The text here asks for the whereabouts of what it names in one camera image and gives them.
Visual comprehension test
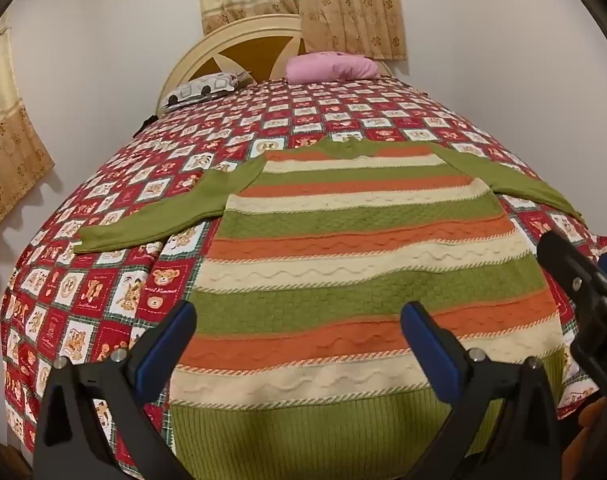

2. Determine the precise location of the cream and brown headboard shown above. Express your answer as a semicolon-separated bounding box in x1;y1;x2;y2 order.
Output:
156;14;395;116

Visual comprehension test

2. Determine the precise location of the green orange cream striped sweater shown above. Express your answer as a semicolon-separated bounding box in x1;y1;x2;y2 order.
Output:
73;137;584;480

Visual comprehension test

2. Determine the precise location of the pink pillow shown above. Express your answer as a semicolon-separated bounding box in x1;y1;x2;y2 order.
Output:
286;51;382;85

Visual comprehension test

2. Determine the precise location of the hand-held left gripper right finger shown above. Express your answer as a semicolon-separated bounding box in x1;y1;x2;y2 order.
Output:
401;301;565;480

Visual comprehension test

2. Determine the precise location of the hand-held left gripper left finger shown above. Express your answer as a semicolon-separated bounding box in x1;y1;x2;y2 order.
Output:
33;301;199;480

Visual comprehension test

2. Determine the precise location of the white pillow with dark print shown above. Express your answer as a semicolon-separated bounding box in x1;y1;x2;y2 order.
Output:
163;72;257;111

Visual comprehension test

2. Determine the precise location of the red teddy bear print blanket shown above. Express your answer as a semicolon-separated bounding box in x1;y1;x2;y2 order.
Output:
0;76;607;467

